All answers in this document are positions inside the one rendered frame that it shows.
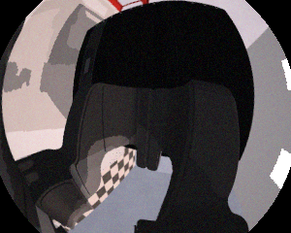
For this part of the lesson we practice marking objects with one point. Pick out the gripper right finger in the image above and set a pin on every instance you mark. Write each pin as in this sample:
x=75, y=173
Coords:
x=197, y=125

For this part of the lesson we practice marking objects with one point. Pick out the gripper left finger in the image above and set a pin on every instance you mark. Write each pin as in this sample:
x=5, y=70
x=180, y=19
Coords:
x=102, y=117

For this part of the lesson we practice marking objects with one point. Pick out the black server rack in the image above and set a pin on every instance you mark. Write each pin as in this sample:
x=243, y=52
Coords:
x=127, y=49

